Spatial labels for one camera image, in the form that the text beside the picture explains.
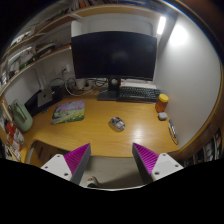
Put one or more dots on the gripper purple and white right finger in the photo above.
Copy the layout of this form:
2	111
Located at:
153	166

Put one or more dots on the wooden wall shelf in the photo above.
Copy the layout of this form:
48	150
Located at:
26	47

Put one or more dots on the orange jar with yellow lid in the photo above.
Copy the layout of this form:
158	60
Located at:
161	103

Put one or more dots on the green bag with handle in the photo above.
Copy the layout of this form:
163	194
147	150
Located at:
21	116

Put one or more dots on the dark mechanical keyboard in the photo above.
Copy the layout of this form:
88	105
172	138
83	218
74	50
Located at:
138	94

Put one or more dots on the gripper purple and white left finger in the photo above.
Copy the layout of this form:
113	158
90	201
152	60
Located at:
71	166

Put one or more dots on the black computer monitor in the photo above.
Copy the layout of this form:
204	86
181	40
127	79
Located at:
114	55

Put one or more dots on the silver mini desktop computer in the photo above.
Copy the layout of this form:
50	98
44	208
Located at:
44	97

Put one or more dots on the floral mouse pad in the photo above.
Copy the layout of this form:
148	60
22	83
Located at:
69	112

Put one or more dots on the small grey earbuds case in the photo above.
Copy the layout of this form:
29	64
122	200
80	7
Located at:
162	116

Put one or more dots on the grey computer mouse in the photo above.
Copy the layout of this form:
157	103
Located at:
117	123

